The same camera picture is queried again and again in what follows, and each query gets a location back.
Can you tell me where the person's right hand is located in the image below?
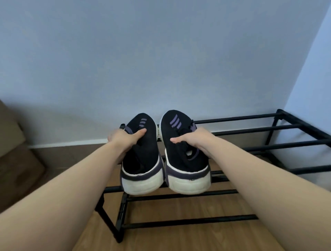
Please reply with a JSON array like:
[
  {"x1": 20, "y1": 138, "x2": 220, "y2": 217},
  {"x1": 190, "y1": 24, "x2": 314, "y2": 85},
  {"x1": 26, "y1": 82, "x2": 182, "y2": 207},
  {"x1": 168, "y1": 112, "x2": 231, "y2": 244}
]
[{"x1": 170, "y1": 127, "x2": 220, "y2": 159}]

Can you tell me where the person's right forearm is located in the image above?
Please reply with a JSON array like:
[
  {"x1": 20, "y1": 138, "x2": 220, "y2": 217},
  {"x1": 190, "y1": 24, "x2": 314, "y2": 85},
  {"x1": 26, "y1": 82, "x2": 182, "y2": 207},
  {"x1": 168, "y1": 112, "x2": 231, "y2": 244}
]
[{"x1": 206, "y1": 140, "x2": 331, "y2": 251}]

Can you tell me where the person's left forearm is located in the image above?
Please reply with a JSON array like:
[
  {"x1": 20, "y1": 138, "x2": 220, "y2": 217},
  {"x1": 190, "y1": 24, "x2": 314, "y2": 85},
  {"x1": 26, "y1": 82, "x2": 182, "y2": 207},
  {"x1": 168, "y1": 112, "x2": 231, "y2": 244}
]
[{"x1": 0, "y1": 141, "x2": 128, "y2": 251}]

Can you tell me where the black sneaker with white sole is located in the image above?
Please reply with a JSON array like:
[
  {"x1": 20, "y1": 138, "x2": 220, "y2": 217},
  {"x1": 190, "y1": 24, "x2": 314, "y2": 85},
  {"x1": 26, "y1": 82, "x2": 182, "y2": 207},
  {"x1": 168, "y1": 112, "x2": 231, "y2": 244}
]
[
  {"x1": 157, "y1": 110, "x2": 212, "y2": 195},
  {"x1": 119, "y1": 113, "x2": 166, "y2": 195}
]

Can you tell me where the person's left hand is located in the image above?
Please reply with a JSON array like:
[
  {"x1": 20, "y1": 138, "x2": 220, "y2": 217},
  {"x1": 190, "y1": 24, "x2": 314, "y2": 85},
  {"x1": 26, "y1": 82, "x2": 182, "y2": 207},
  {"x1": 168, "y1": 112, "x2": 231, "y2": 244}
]
[{"x1": 107, "y1": 128, "x2": 147, "y2": 155}]

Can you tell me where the black metal shoe rack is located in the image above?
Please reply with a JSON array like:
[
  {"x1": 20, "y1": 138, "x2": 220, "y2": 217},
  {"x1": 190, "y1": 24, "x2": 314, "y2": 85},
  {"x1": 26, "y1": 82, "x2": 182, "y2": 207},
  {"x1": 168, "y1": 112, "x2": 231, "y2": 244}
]
[{"x1": 95, "y1": 109, "x2": 331, "y2": 243}]

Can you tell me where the brown cardboard box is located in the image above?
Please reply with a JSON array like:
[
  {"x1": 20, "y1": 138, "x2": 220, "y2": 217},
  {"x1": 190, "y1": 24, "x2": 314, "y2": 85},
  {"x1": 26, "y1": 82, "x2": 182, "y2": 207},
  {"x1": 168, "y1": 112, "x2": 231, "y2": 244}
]
[{"x1": 0, "y1": 99, "x2": 47, "y2": 214}]

